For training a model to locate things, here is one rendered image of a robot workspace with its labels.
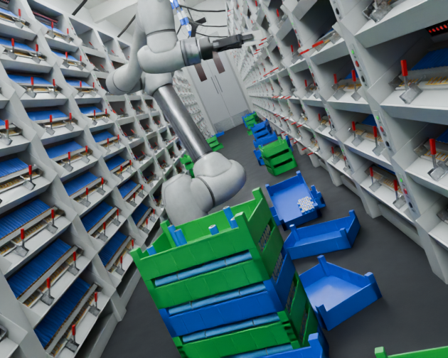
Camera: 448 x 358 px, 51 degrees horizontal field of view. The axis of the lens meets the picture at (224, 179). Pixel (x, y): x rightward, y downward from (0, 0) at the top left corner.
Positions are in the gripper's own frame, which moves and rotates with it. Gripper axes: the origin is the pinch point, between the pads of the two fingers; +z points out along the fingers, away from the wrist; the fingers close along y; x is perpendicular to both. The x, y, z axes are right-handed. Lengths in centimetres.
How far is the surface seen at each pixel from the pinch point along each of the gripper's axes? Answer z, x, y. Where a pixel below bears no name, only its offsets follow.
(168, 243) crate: -37, -53, 42
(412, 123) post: 32, -34, 40
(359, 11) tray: 22.9, -3.2, 40.1
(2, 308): -90, -63, 38
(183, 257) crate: -31, -51, 62
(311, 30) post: 23.5, 1.5, -30.2
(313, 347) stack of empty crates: -7, -66, 82
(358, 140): 30, -43, -11
